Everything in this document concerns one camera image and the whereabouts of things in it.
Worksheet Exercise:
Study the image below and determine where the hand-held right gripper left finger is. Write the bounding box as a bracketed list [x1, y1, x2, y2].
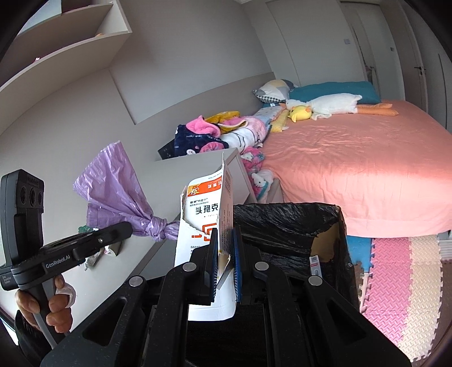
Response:
[40, 231, 220, 367]

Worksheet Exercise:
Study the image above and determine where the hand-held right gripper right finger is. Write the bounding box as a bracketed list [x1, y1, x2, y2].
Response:
[231, 226, 412, 367]

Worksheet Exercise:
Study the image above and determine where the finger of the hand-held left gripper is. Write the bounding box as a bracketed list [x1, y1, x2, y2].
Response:
[72, 222, 133, 260]

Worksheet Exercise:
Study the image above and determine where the purple plastic bag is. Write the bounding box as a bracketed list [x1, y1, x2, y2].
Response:
[73, 141, 181, 242]

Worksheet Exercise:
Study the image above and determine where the white cardboard medicine box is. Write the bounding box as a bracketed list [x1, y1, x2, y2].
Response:
[174, 151, 238, 322]

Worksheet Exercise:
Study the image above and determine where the cardboard bin with black liner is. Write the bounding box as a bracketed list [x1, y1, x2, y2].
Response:
[231, 202, 361, 314]

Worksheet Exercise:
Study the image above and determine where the person's left hand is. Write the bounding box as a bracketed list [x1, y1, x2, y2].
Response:
[16, 273, 76, 334]

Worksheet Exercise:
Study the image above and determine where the silver foil wrapper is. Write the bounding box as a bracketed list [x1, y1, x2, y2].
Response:
[84, 247, 107, 271]

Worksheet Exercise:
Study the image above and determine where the pink cat print blanket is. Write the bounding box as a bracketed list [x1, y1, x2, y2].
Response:
[240, 146, 275, 204]

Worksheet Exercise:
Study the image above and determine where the black socket panel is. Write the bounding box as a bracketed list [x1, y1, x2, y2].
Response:
[157, 139, 176, 161]

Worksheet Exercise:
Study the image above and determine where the white striped cartoon blanket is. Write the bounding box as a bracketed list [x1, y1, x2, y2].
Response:
[221, 108, 272, 149]

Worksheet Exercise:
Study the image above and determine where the pink fleece garment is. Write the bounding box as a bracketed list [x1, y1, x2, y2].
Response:
[186, 115, 221, 137]

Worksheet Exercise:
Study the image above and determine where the yellow fleece cloth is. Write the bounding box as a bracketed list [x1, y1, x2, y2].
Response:
[205, 111, 241, 125]

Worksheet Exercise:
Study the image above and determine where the long yellow patterned pillow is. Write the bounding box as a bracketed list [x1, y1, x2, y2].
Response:
[270, 109, 290, 133]

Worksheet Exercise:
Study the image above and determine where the bed with pink sheet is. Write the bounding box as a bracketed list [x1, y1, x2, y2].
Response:
[259, 99, 452, 237]

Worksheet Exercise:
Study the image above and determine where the pastel foam puzzle mat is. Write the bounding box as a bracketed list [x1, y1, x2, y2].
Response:
[346, 229, 452, 361]

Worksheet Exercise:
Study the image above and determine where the yellow duck plush toy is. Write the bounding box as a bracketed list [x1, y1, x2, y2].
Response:
[288, 105, 313, 123]

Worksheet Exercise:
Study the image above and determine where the patchwork checked pillow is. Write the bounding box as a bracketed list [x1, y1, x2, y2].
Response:
[253, 79, 299, 104]

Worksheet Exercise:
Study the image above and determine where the white goose plush toy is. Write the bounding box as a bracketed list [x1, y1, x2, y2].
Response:
[285, 92, 399, 121]

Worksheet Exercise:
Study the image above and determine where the teal pillow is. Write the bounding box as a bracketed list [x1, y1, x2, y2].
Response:
[289, 81, 381, 105]

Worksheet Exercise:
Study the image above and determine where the white wardrobe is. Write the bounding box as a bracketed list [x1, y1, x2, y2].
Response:
[339, 0, 446, 113]

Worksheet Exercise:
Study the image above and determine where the white wall shelf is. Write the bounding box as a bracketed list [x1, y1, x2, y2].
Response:
[0, 0, 133, 108]

